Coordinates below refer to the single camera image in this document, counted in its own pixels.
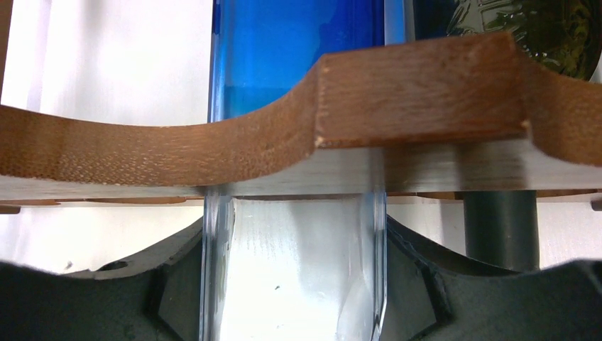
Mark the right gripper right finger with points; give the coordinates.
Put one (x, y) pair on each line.
(435, 293)

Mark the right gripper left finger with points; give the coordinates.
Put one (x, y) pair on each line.
(153, 294)

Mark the blue square bottle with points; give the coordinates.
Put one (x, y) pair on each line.
(299, 254)

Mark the brown wooden wine rack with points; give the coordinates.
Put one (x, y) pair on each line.
(446, 115)

